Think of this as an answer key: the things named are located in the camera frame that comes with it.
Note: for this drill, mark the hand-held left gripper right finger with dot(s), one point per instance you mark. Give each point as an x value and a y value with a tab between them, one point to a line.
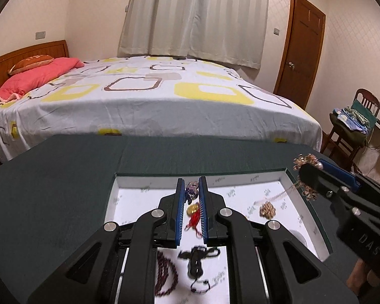
204	215

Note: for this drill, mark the bed with patterned white sheet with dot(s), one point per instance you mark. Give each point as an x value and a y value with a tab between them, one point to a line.
164	107

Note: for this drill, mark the green box with white inside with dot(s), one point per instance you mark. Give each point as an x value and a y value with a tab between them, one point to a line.
145	196

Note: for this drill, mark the gold and red coral charm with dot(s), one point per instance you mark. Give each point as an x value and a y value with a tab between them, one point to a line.
192	209

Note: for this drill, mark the pink blanket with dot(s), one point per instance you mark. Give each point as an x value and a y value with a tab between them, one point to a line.
34	76

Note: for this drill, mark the orange pillow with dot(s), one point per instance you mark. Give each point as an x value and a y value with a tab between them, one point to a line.
28	65

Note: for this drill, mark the light striped curtain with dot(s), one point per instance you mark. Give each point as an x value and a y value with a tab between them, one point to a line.
196	15

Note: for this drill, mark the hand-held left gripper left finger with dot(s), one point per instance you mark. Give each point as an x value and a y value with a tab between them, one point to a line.
178	215

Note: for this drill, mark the purple bead charm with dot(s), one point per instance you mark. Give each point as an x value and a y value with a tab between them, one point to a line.
191	190

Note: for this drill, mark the person's right forearm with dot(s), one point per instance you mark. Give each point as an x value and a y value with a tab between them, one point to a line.
357	275

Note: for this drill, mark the brown wooden door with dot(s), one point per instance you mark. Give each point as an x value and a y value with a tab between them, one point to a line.
300	53

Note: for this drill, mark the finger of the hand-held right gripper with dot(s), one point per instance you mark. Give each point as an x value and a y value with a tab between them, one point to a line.
340	172
312	179

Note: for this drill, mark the pile of clothes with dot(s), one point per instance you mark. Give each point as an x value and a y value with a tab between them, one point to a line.
351	123

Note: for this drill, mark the wooden headboard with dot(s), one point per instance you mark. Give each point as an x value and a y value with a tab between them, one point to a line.
6	60

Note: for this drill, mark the wooden chair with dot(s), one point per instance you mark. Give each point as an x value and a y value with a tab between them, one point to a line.
338	142

